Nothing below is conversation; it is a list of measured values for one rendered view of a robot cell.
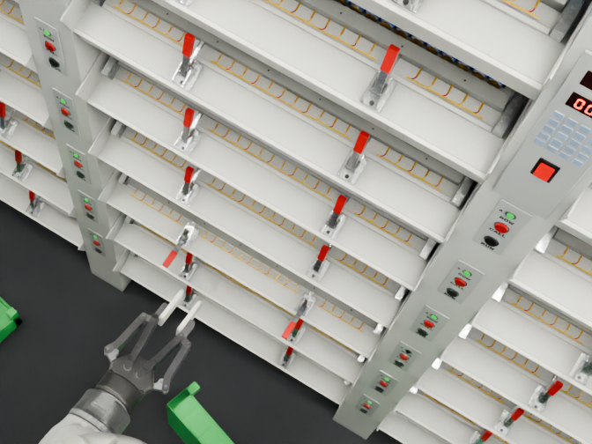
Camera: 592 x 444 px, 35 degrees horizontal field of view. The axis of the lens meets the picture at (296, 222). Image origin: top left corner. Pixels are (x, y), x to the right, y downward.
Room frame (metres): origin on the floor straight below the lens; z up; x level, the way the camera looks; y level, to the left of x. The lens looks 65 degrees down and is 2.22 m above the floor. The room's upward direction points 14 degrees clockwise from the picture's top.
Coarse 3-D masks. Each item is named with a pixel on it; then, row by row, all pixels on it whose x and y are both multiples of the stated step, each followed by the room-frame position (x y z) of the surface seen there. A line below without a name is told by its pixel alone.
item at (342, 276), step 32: (128, 128) 0.78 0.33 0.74; (128, 160) 0.73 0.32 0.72; (160, 160) 0.74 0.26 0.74; (160, 192) 0.69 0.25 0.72; (192, 192) 0.69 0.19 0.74; (224, 192) 0.71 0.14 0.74; (224, 224) 0.66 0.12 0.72; (256, 224) 0.67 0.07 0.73; (288, 224) 0.68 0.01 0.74; (288, 256) 0.63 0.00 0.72; (320, 256) 0.61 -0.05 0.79; (320, 288) 0.59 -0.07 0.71; (352, 288) 0.60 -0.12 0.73; (384, 288) 0.61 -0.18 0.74; (384, 320) 0.56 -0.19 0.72
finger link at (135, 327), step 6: (138, 318) 0.47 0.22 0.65; (144, 318) 0.48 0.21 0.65; (132, 324) 0.46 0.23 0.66; (138, 324) 0.46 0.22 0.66; (126, 330) 0.44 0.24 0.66; (132, 330) 0.45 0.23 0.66; (138, 330) 0.46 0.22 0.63; (120, 336) 0.43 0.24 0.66; (126, 336) 0.44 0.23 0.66; (132, 336) 0.44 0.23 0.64; (114, 342) 0.42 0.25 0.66; (120, 342) 0.42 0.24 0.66; (126, 342) 0.43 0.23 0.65; (108, 348) 0.40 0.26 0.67; (114, 348) 0.41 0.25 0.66; (120, 348) 0.41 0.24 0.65
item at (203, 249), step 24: (120, 192) 0.75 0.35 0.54; (144, 216) 0.72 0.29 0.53; (168, 216) 0.72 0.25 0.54; (216, 240) 0.70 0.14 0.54; (216, 264) 0.65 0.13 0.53; (240, 264) 0.66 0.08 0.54; (264, 288) 0.63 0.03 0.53; (312, 312) 0.61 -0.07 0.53; (336, 312) 0.61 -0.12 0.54; (336, 336) 0.57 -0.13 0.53; (360, 336) 0.58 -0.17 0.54; (384, 336) 0.57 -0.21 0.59
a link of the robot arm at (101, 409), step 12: (84, 396) 0.31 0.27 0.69; (96, 396) 0.31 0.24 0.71; (108, 396) 0.32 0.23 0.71; (72, 408) 0.29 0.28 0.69; (84, 408) 0.29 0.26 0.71; (96, 408) 0.29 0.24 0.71; (108, 408) 0.30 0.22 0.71; (120, 408) 0.30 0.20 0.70; (96, 420) 0.27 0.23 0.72; (108, 420) 0.28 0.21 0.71; (120, 420) 0.29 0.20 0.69; (108, 432) 0.26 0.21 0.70; (120, 432) 0.27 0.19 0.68
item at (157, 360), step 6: (180, 336) 0.46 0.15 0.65; (174, 342) 0.45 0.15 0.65; (180, 342) 0.45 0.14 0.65; (168, 348) 0.43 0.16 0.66; (174, 348) 0.44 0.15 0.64; (162, 354) 0.42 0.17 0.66; (168, 354) 0.43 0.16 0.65; (150, 360) 0.40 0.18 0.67; (156, 360) 0.40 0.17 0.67; (162, 360) 0.41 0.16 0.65; (144, 366) 0.39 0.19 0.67; (150, 366) 0.39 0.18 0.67; (156, 366) 0.40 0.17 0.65; (138, 372) 0.38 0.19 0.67; (144, 372) 0.38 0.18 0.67
